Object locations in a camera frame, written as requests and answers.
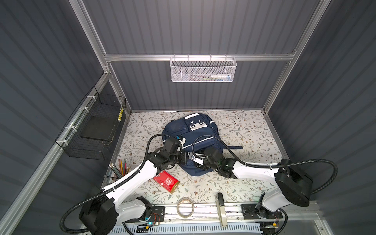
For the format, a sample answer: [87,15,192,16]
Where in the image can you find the red gold tin box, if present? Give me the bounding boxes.
[153,170,180,193]

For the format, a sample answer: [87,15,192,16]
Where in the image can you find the navy blue backpack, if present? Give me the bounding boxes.
[162,113,243,177]

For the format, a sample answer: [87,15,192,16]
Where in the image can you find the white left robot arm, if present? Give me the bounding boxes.
[59,135,186,235]

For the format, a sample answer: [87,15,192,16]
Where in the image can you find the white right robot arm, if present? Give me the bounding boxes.
[203,139,338,235]

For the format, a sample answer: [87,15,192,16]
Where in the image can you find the black beige box cutter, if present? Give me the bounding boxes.
[216,193,228,228]

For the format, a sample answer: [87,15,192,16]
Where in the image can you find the floral table mat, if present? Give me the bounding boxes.
[116,110,282,204]

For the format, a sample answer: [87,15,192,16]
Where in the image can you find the clear tape roll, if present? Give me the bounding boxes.
[176,197,195,219]

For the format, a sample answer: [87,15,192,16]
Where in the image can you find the colored pencils in cup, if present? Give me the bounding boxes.
[109,159,130,179]

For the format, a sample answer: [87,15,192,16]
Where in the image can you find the yellow tag on black basket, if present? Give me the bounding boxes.
[117,108,123,122]

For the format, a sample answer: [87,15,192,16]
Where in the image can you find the markers in white basket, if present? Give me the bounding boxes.
[188,74,233,82]

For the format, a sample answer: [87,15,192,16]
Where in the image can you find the white wire mesh basket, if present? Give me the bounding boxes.
[169,55,237,83]

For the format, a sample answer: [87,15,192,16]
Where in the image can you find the black wire mesh basket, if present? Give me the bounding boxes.
[55,89,127,161]

